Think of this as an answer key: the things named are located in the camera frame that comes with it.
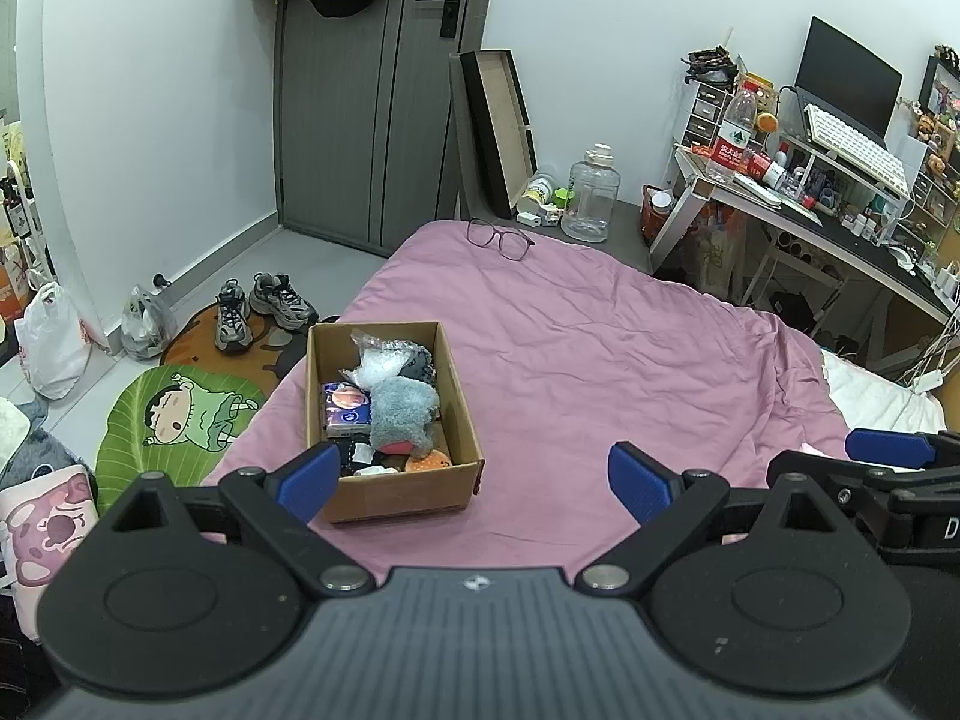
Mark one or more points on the white-legged desk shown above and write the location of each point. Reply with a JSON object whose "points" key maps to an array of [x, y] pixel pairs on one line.
{"points": [[847, 240]]}

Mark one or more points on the white jar with yellow lid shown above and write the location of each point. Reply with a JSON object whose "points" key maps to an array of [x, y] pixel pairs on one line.
{"points": [[538, 191]]}

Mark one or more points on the clear desk organizer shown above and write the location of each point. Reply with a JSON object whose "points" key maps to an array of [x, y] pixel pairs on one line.
{"points": [[825, 187]]}

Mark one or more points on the orange jar with white lid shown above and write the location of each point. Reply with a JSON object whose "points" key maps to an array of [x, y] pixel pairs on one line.
{"points": [[658, 217]]}

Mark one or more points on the white keyboard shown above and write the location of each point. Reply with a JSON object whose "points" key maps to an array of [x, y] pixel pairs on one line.
{"points": [[855, 142]]}

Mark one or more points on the black computer monitor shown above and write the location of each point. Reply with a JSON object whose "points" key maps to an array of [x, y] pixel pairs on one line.
{"points": [[847, 75]]}

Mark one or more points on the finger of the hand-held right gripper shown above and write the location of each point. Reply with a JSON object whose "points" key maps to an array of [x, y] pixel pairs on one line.
{"points": [[892, 448], [855, 484]]}

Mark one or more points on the paper bag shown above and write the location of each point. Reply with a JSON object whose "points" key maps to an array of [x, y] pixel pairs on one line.
{"points": [[712, 255]]}

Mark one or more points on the small green container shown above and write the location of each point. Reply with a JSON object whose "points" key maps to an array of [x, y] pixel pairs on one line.
{"points": [[564, 199]]}

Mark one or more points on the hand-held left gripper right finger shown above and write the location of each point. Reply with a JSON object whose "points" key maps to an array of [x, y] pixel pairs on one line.
{"points": [[637, 480]]}

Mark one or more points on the plastic water bottle red label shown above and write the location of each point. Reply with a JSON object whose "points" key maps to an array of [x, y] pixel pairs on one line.
{"points": [[731, 142]]}

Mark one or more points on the purple tissue pack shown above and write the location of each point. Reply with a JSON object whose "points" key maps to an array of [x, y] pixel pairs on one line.
{"points": [[345, 409]]}

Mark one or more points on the small drawer organizer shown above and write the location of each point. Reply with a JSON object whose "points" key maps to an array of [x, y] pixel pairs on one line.
{"points": [[705, 116]]}

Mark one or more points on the clear water jug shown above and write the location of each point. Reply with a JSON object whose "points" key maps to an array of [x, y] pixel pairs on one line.
{"points": [[592, 195]]}

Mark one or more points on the grey fluffy plush toy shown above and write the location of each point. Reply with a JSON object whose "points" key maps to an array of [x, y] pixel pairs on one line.
{"points": [[401, 409]]}

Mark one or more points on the small orange plush ball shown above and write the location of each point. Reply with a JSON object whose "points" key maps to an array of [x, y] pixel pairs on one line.
{"points": [[768, 124]]}

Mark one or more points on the dark-framed eyeglasses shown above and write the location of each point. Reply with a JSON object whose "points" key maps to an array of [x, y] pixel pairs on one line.
{"points": [[514, 246]]}

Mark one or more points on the black-framed shallow tray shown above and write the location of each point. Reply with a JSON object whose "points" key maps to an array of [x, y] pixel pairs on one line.
{"points": [[499, 112]]}

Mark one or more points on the pink cartoon pillow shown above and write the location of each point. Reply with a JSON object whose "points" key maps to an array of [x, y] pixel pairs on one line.
{"points": [[45, 525]]}

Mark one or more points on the dark grey soft toy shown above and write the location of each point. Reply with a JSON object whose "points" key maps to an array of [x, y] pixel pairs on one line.
{"points": [[421, 371]]}

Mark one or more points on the grey plush cushion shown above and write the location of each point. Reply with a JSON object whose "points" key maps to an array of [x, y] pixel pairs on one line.
{"points": [[37, 450]]}

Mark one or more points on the grey sneaker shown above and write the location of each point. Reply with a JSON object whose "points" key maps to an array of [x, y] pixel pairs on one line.
{"points": [[285, 304], [231, 319]]}

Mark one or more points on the grey door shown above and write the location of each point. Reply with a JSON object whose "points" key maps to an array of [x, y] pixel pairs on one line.
{"points": [[337, 127]]}

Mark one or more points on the white bed sheet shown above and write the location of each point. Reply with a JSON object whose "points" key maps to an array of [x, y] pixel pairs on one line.
{"points": [[862, 390]]}

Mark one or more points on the storage rack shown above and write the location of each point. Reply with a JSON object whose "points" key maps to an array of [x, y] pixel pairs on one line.
{"points": [[15, 240]]}

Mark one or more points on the grey plastic bag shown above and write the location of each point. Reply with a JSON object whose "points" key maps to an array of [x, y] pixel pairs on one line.
{"points": [[146, 326]]}

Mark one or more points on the picture frame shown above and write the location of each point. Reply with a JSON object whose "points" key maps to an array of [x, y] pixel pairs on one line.
{"points": [[941, 90]]}

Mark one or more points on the green cartoon floor mat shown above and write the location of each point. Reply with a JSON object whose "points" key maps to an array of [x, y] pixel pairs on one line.
{"points": [[124, 450]]}

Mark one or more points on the clear bag of white stuffing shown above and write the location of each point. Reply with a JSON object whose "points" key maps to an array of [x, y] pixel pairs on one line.
{"points": [[379, 367]]}

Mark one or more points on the orange soft toy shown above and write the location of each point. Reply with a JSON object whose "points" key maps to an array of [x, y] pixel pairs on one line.
{"points": [[429, 460]]}

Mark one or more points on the cardboard box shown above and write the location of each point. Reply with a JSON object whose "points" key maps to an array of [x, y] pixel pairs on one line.
{"points": [[405, 495]]}

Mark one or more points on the pink blanket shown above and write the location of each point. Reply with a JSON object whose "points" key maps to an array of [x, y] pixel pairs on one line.
{"points": [[600, 330]]}

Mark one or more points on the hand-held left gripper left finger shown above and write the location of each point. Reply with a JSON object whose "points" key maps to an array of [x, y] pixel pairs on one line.
{"points": [[311, 476]]}

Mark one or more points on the white plastic bag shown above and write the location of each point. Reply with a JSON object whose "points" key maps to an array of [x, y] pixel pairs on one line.
{"points": [[49, 345]]}

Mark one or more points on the white power adapter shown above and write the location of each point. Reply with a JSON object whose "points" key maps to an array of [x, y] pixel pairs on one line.
{"points": [[930, 381]]}

